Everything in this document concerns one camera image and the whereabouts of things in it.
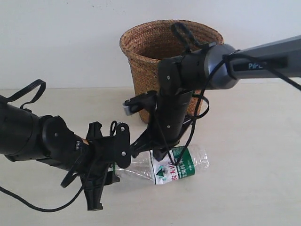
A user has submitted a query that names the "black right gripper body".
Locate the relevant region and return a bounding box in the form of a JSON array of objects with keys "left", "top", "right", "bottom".
[{"left": 130, "top": 117, "right": 193, "bottom": 158}]

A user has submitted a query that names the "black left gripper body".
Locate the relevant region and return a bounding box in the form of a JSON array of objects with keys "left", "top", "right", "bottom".
[{"left": 87, "top": 121, "right": 131, "bottom": 182}]

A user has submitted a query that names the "clear plastic bottle green label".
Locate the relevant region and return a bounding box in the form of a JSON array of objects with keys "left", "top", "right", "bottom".
[{"left": 109, "top": 145, "right": 209, "bottom": 185}]

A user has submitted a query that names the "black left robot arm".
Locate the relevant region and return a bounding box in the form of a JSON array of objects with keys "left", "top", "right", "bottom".
[{"left": 0, "top": 97, "right": 131, "bottom": 211}]

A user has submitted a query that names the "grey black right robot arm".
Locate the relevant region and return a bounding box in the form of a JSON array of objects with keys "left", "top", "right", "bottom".
[{"left": 124, "top": 36, "right": 301, "bottom": 161}]

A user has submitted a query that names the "brown woven straw basket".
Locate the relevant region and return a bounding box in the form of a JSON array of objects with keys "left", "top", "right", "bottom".
[{"left": 119, "top": 19, "right": 225, "bottom": 124}]

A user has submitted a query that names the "black wrist camera left gripper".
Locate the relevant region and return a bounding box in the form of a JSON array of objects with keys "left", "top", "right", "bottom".
[{"left": 86, "top": 121, "right": 103, "bottom": 140}]

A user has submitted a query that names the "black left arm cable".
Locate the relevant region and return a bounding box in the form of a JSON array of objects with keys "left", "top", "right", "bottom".
[{"left": 0, "top": 79, "right": 85, "bottom": 211}]

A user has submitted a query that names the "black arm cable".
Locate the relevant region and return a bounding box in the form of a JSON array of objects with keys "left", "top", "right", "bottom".
[
  {"left": 0, "top": 79, "right": 85, "bottom": 211},
  {"left": 150, "top": 22, "right": 301, "bottom": 165}
]

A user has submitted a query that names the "silver wrist camera right gripper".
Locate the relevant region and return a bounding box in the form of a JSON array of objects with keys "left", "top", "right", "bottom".
[{"left": 123, "top": 90, "right": 157, "bottom": 116}]

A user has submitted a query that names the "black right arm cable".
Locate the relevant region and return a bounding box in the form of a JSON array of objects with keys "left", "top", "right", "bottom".
[{"left": 150, "top": 22, "right": 301, "bottom": 165}]

